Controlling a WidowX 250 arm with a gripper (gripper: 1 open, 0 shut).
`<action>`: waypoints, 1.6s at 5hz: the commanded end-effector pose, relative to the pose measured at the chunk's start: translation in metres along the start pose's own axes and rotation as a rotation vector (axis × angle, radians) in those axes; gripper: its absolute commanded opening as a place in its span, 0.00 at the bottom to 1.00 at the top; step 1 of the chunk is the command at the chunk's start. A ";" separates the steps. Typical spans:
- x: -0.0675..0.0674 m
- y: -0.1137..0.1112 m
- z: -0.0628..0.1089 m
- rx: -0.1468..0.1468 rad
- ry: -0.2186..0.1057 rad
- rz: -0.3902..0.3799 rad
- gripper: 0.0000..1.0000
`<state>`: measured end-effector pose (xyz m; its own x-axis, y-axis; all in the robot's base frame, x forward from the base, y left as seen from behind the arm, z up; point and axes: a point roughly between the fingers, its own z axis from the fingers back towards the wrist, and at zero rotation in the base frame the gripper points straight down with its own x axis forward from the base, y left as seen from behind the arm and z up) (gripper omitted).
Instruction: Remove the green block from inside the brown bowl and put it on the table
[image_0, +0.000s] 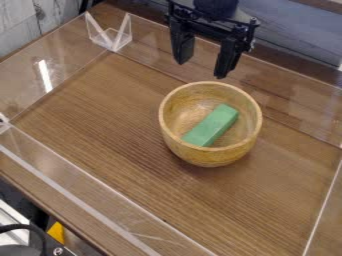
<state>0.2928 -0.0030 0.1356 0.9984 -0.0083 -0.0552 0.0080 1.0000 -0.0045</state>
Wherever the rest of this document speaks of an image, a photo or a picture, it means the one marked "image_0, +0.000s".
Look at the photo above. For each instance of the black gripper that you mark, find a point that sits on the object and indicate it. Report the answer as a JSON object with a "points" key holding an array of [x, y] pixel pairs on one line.
{"points": [[217, 19]]}

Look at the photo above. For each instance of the green rectangular block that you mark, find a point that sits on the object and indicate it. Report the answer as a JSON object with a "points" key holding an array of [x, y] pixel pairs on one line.
{"points": [[213, 126]]}

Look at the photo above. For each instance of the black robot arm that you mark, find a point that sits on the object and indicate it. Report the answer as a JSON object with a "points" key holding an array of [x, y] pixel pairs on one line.
{"points": [[218, 20]]}

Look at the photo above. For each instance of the brown wooden bowl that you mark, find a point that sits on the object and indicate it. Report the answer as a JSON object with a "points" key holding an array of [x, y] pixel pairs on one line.
{"points": [[185, 107]]}

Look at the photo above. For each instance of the clear acrylic corner bracket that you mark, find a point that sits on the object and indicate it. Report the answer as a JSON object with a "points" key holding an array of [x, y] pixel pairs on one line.
{"points": [[110, 38]]}

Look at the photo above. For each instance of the clear acrylic tray wall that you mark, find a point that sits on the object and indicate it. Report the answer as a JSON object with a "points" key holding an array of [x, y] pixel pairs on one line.
{"points": [[97, 212]]}

